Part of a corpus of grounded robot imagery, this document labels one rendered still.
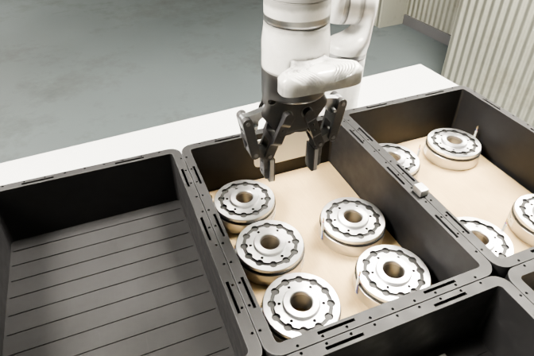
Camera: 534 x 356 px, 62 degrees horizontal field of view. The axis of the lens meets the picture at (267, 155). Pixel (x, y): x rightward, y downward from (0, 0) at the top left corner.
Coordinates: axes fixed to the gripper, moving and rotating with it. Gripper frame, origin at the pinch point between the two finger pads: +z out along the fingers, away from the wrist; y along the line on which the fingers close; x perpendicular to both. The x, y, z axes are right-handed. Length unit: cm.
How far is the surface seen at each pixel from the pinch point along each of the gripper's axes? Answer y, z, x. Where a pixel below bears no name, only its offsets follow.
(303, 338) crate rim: 7.1, 7.4, 19.0
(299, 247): -1.0, 14.2, 2.3
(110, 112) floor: 20, 100, -203
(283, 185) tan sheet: -6.0, 17.3, -14.9
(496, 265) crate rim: -19.0, 7.5, 19.2
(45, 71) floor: 56, 100, -278
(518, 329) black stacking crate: -17.1, 10.5, 25.6
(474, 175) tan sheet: -40.7, 17.3, -3.9
